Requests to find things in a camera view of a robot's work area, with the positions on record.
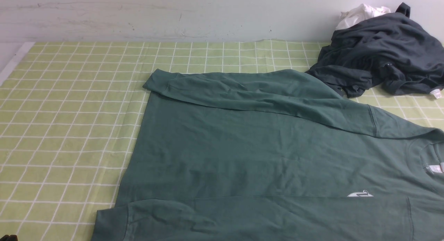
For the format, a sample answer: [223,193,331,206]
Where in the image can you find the green long-sleeve top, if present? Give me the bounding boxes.
[91,69,444,241]

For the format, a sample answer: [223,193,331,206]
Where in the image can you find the green checkered tablecloth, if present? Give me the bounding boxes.
[1,40,443,241]

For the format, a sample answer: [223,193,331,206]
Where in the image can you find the white crumpled cloth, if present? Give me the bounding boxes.
[335,4,391,31]

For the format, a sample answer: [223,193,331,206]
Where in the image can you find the dark grey crumpled garment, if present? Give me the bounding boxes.
[308,3,444,99]

